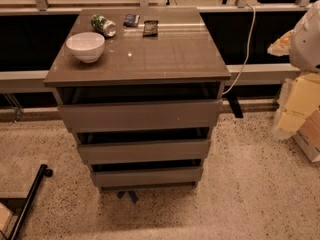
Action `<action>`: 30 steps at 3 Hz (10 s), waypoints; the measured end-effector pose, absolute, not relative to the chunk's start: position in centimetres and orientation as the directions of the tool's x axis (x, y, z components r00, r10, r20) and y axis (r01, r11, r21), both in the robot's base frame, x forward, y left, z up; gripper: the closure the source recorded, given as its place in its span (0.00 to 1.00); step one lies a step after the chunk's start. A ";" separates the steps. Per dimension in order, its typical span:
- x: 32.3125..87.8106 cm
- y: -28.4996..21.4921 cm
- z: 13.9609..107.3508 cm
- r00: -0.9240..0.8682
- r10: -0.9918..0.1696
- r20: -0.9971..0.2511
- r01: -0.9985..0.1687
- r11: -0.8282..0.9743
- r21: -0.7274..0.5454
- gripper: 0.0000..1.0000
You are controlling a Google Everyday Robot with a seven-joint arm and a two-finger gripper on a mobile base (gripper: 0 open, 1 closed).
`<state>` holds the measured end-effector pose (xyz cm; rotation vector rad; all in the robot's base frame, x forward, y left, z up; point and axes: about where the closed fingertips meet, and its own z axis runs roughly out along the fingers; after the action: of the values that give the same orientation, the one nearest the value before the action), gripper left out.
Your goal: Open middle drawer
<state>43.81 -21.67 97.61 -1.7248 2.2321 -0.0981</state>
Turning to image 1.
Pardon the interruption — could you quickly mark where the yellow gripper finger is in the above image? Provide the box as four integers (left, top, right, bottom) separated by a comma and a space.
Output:
267, 30, 293, 56

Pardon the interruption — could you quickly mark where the grey drawer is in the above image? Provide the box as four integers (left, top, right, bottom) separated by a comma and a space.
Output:
58, 100, 222, 133
91, 167, 203, 188
77, 139, 210, 164

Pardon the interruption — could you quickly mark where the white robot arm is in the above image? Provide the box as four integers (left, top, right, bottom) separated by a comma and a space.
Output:
267, 1, 320, 73

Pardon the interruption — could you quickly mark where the grey drawer cabinet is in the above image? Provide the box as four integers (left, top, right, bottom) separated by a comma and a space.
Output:
44, 7, 230, 190

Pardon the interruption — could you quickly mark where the cardboard box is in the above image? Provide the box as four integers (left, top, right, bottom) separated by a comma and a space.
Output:
294, 109, 320, 162

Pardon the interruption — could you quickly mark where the blue snack packet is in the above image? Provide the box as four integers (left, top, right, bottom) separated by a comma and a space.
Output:
123, 14, 140, 27

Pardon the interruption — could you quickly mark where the green soda can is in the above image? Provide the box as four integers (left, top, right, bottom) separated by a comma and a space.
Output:
90, 14, 116, 38

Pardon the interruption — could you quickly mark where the white ceramic bowl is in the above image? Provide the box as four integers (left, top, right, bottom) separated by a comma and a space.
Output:
66, 32, 105, 63

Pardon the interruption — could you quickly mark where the black metal stand leg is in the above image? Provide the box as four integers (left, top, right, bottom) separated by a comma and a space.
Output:
8, 164, 53, 240

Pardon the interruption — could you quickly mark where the grey metal rail shelf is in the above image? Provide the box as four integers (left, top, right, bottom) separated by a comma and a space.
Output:
0, 63, 300, 94

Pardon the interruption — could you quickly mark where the white power cable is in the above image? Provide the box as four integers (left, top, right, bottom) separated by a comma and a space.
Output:
221, 3, 257, 96

